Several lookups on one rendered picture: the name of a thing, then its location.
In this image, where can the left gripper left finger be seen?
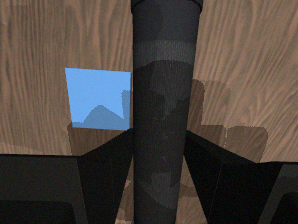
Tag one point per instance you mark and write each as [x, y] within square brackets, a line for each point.
[92, 185]

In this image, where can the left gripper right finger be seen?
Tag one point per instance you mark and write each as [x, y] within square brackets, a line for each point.
[233, 189]

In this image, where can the black flashlight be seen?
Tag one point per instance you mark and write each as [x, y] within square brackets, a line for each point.
[164, 47]

